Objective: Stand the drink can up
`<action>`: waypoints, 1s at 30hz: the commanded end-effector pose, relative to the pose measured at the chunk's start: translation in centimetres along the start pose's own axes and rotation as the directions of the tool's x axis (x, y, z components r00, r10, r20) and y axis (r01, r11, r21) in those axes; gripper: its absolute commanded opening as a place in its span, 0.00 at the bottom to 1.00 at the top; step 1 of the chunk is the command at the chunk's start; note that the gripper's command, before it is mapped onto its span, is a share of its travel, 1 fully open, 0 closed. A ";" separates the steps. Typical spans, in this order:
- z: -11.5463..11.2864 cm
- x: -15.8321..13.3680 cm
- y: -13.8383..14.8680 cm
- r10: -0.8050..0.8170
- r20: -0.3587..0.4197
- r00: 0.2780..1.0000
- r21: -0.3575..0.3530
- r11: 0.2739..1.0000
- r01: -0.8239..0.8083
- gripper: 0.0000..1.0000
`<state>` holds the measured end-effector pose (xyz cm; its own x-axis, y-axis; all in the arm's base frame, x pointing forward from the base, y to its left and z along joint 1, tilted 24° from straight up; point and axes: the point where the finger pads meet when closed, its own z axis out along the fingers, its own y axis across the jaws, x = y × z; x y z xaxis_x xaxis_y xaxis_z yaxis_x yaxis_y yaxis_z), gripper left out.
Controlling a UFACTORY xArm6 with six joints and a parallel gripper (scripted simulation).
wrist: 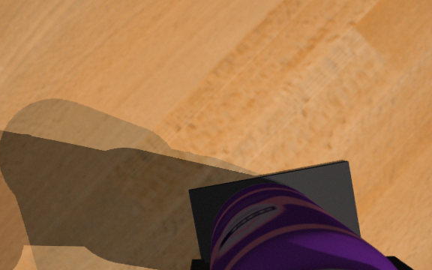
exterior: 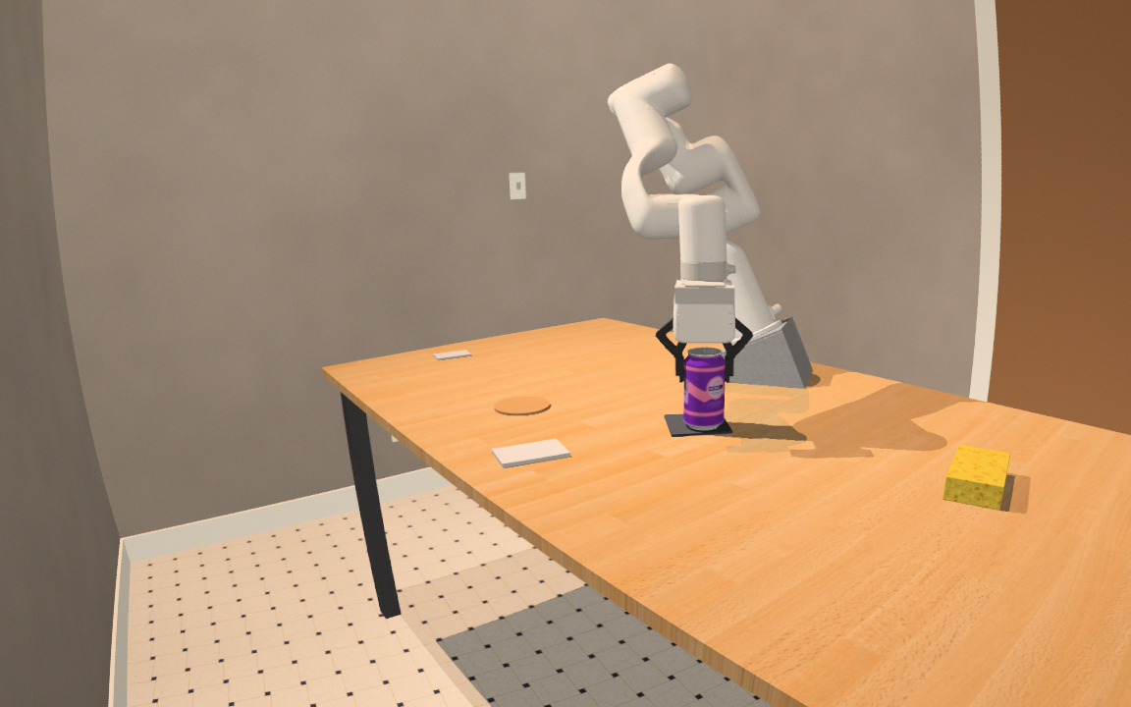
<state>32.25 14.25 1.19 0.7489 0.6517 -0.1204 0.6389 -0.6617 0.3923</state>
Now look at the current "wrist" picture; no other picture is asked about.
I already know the purple drink can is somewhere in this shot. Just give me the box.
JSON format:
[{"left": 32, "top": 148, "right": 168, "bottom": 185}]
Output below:
[{"left": 210, "top": 183, "right": 397, "bottom": 270}]

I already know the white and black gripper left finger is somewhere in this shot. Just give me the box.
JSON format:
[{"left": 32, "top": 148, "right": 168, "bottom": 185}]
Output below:
[{"left": 190, "top": 259, "right": 210, "bottom": 270}]

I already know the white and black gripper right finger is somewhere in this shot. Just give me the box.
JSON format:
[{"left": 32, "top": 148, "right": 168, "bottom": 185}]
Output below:
[{"left": 387, "top": 256, "right": 414, "bottom": 270}]

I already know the dark grey square slate coaster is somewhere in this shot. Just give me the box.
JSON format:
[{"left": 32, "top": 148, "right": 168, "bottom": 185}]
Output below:
[{"left": 189, "top": 160, "right": 361, "bottom": 263}]

